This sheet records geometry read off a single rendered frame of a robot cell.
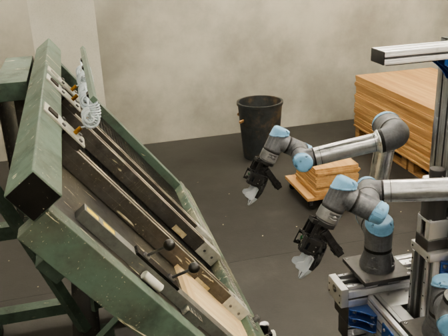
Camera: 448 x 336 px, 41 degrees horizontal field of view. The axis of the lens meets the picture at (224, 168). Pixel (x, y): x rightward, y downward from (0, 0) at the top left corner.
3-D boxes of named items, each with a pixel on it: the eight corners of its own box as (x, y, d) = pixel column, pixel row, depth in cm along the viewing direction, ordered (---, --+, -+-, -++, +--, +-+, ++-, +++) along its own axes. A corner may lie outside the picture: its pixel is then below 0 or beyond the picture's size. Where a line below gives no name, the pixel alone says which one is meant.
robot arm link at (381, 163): (359, 237, 261) (382, 117, 241) (351, 221, 275) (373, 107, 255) (386, 239, 261) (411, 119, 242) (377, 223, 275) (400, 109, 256)
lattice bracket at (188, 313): (196, 328, 197) (203, 322, 197) (183, 316, 194) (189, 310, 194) (194, 321, 200) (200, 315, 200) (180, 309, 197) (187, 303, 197)
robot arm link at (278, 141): (293, 134, 247) (275, 126, 246) (282, 157, 249) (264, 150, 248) (290, 130, 255) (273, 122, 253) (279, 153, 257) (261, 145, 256)
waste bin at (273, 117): (290, 159, 676) (290, 104, 653) (244, 166, 664) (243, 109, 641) (274, 145, 725) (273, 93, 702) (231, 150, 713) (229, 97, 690)
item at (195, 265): (170, 287, 195) (201, 273, 189) (163, 280, 194) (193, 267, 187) (173, 278, 198) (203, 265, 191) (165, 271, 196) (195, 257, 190)
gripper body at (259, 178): (242, 178, 258) (253, 153, 255) (259, 185, 261) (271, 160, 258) (247, 185, 251) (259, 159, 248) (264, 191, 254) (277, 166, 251)
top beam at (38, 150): (34, 223, 148) (63, 197, 148) (2, 197, 144) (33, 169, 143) (49, 62, 348) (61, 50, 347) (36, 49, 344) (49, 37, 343)
